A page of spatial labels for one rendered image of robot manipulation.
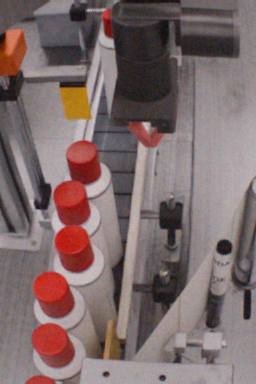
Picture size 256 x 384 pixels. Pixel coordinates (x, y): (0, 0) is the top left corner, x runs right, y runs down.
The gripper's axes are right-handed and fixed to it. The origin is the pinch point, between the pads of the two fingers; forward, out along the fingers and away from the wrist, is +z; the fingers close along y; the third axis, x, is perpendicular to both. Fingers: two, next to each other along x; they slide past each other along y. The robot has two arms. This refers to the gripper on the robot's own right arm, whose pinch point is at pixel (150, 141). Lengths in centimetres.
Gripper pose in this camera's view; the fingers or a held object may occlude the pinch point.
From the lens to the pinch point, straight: 68.0
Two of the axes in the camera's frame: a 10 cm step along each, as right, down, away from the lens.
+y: 1.1, -8.0, 5.9
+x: -9.9, -0.4, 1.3
